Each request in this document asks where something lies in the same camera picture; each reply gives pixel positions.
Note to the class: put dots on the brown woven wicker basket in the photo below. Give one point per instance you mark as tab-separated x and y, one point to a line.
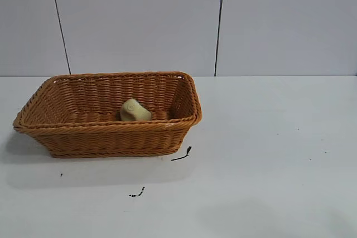
106	135

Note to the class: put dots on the pale yellow-green apple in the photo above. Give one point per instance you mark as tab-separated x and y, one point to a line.
134	111

